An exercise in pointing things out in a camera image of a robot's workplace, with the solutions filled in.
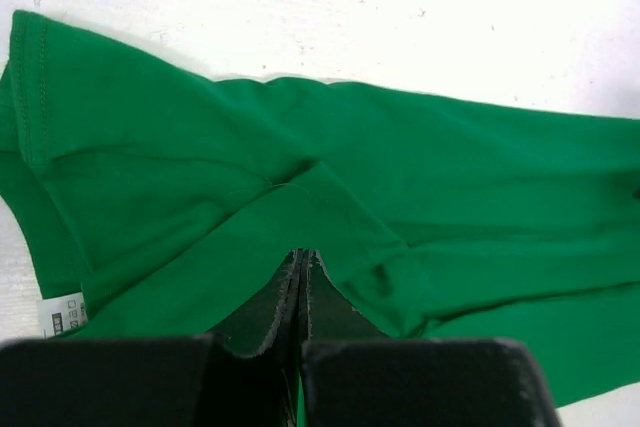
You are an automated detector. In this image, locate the green t shirt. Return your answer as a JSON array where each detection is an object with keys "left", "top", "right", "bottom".
[{"left": 1, "top": 11, "right": 639, "bottom": 426}]

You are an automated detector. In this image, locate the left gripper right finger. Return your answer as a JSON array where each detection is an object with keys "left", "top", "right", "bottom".
[{"left": 297, "top": 248, "right": 396, "bottom": 427}]

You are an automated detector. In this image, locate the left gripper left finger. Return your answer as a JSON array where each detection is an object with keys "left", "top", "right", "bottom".
[{"left": 214, "top": 249, "right": 304, "bottom": 426}]

